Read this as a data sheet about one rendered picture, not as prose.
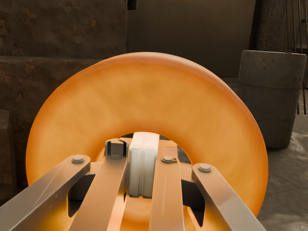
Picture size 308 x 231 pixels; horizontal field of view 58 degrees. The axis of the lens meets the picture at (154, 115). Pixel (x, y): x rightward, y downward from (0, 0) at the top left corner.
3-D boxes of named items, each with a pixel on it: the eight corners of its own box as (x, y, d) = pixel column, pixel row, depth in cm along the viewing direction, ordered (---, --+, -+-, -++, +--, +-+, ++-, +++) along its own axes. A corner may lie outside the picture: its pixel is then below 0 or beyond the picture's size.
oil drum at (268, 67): (217, 132, 302) (228, 47, 279) (258, 128, 327) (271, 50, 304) (259, 152, 250) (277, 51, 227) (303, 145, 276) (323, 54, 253)
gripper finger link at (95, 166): (123, 205, 14) (63, 200, 14) (135, 158, 18) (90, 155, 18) (124, 178, 13) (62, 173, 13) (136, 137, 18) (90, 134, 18)
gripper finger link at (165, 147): (154, 179, 13) (217, 184, 13) (157, 138, 18) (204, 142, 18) (152, 206, 14) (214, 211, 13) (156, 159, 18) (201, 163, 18)
